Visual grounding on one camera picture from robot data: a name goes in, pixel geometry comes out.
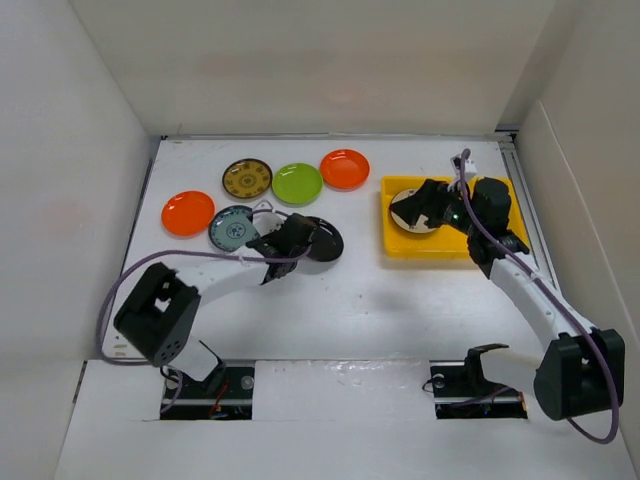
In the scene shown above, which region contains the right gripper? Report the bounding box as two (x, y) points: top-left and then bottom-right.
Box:
(388, 179), (482, 237)

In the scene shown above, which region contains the black plate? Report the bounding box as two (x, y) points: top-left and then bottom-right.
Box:
(306, 216), (344, 263)

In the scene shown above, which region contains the cream patterned plate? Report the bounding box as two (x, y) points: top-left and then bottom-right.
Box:
(389, 189), (434, 234)

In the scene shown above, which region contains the green plastic plate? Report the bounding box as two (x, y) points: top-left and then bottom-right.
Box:
(272, 163), (324, 205)

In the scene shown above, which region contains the orange plate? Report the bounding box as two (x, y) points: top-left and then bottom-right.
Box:
(161, 190), (216, 237)
(319, 149), (371, 190)

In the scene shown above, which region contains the blue patterned plate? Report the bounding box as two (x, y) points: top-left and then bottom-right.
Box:
(208, 205), (260, 253)

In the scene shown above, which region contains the yellow patterned plate back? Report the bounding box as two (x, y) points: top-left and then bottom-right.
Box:
(222, 158), (273, 199)

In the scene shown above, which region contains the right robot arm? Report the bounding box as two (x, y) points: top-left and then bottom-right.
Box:
(389, 178), (625, 422)

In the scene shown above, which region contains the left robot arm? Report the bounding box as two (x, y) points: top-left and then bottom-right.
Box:
(114, 214), (344, 397)

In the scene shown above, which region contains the yellow plastic bin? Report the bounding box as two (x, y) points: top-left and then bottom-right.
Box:
(380, 176), (531, 260)

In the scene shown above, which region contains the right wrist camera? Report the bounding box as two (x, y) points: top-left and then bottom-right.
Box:
(449, 155), (477, 188)

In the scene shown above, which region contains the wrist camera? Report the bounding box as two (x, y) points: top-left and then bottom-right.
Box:
(449, 155), (477, 188)
(252, 200), (288, 236)

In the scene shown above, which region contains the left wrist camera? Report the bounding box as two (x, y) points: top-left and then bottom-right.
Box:
(252, 200), (288, 236)

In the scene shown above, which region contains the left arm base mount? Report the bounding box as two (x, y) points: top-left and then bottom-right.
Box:
(159, 363), (255, 421)

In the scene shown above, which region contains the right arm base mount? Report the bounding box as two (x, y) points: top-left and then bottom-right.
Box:
(422, 361), (528, 420)

